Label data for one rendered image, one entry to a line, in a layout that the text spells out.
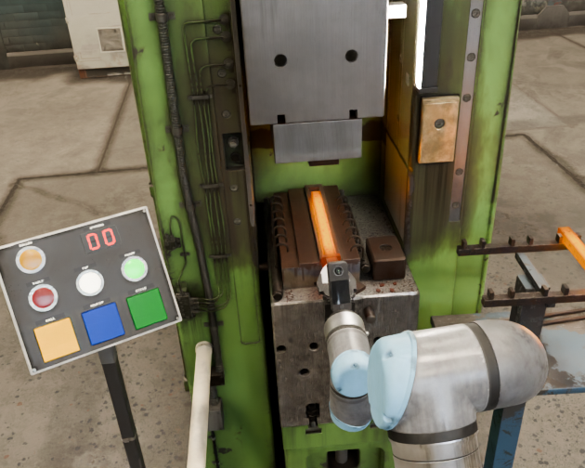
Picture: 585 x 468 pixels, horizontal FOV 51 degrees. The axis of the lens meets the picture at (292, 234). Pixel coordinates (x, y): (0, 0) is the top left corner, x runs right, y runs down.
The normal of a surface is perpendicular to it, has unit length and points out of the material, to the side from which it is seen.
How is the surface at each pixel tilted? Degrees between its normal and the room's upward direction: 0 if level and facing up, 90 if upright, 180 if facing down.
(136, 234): 60
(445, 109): 90
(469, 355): 29
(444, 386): 54
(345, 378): 88
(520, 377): 70
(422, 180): 90
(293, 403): 90
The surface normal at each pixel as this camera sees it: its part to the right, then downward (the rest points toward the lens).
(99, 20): 0.09, 0.51
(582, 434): -0.04, -0.86
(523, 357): 0.54, -0.30
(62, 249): 0.40, -0.05
